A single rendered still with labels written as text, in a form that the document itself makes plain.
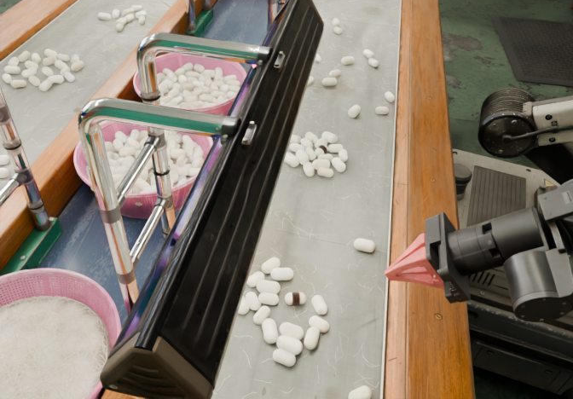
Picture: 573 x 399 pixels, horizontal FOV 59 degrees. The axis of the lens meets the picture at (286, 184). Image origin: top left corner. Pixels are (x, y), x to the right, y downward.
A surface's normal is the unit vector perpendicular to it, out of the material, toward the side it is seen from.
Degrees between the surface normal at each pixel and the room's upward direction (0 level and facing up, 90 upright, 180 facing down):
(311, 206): 0
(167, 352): 58
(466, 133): 0
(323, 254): 0
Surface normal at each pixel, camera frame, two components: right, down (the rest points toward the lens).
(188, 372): 0.86, -0.26
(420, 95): 0.06, -0.74
